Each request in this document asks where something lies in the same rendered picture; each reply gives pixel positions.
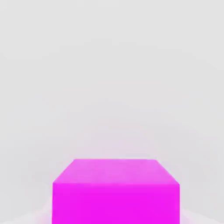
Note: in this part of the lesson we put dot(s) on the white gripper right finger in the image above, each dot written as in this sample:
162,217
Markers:
189,218

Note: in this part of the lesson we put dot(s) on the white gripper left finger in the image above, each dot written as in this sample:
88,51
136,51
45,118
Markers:
42,217

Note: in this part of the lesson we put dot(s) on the small magenta cube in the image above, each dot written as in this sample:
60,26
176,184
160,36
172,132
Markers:
115,201

